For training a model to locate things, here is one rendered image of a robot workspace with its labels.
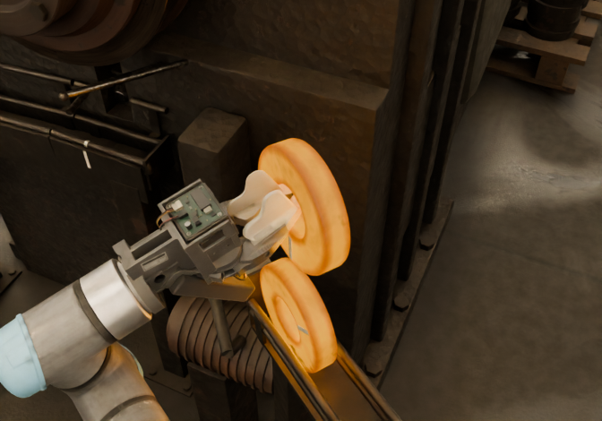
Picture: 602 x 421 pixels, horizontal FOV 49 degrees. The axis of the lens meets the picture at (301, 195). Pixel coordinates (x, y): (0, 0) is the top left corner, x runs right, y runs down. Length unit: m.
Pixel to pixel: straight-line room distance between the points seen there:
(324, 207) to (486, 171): 1.56
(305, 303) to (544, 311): 1.13
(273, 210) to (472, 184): 1.49
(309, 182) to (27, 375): 0.33
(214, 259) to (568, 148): 1.82
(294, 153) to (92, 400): 0.34
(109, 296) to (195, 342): 0.47
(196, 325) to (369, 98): 0.47
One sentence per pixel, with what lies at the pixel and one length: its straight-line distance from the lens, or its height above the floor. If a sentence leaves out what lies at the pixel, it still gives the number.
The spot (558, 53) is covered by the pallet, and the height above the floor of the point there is 0.14.
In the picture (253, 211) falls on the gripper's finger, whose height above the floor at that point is 0.92.
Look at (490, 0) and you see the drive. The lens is 1.80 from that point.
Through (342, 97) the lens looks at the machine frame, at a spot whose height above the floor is 0.87.
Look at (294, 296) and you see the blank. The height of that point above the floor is 0.78.
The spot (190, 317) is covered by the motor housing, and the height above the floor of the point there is 0.53.
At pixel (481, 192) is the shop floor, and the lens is 2.13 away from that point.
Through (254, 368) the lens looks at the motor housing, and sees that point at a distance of 1.09.
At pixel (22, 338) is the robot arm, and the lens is 0.70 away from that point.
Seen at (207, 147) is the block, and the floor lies 0.80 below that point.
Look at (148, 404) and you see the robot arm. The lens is 0.75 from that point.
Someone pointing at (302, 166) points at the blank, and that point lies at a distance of 0.68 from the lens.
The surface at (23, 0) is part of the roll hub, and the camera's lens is 0.94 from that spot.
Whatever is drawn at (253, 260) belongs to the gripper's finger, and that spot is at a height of 0.91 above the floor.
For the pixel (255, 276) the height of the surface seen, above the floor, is 0.71.
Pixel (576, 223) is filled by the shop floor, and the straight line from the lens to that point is 2.12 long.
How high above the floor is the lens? 1.45
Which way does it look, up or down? 45 degrees down
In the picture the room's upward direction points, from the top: straight up
